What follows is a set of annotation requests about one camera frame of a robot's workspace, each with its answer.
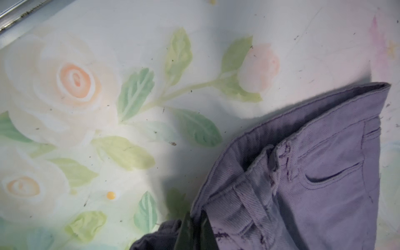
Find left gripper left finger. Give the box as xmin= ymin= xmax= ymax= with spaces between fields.
xmin=174 ymin=213 xmax=195 ymax=250

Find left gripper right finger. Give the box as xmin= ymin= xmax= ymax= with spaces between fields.
xmin=199 ymin=211 xmax=219 ymax=250

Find purple trousers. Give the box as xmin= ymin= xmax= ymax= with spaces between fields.
xmin=131 ymin=82 xmax=391 ymax=250

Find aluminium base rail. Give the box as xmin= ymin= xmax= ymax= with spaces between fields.
xmin=1 ymin=0 xmax=51 ymax=33

